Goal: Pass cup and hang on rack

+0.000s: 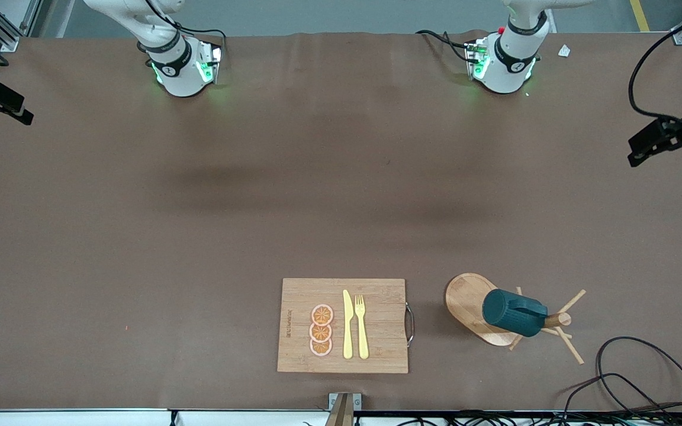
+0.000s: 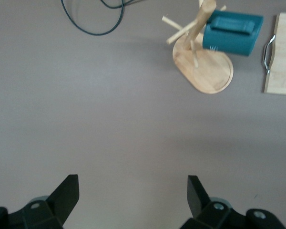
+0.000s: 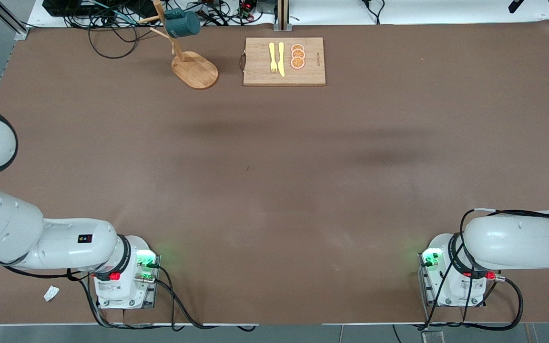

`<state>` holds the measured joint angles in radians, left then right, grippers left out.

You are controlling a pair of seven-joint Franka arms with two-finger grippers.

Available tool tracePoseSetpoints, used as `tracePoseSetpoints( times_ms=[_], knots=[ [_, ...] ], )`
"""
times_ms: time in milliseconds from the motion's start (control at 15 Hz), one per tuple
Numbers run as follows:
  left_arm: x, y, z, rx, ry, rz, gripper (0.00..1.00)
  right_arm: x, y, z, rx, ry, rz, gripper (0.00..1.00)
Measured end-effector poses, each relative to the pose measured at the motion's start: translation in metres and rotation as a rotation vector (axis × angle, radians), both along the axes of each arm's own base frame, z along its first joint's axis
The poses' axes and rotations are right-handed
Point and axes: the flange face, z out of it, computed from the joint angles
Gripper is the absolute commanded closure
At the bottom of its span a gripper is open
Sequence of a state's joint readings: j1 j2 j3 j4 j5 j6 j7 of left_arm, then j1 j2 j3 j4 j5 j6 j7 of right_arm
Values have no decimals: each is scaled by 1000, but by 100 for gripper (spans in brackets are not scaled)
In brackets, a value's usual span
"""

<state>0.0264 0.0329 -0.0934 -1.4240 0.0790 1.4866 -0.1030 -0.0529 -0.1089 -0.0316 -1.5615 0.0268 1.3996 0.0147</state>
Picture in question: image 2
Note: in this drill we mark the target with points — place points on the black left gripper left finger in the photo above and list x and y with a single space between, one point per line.
62 202

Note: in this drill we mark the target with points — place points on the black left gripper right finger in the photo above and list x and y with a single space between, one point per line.
201 205

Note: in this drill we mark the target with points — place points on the wooden mug rack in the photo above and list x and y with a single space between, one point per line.
209 74

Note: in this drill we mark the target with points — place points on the bamboo cutting board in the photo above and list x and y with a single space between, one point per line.
283 66

